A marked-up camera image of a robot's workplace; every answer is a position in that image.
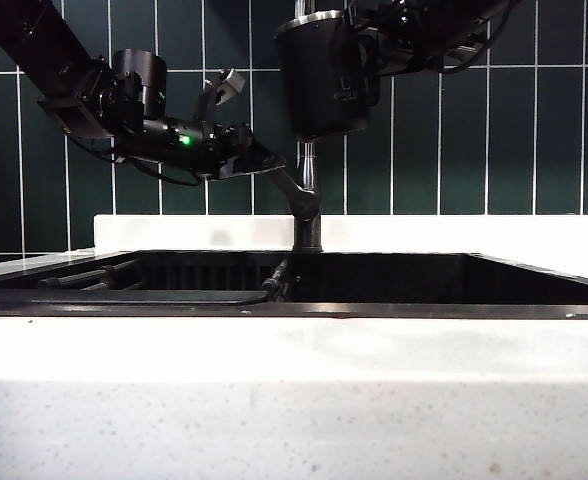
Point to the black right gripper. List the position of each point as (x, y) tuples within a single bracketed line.
[(424, 35)]

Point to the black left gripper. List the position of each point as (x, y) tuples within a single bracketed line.
[(184, 142)]

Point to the black steel-rimmed mug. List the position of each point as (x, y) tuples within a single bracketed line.
[(319, 80)]

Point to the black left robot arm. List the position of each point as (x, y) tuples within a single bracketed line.
[(39, 45)]

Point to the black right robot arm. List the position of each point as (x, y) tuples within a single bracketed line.
[(499, 7)]

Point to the tall chrome faucet spout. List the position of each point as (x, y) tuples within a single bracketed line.
[(308, 165)]

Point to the black sink drain basket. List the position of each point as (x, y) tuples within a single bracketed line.
[(199, 280)]

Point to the black kitchen sink basin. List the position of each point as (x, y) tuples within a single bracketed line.
[(399, 280)]

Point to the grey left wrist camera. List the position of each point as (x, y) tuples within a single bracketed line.
[(231, 82)]

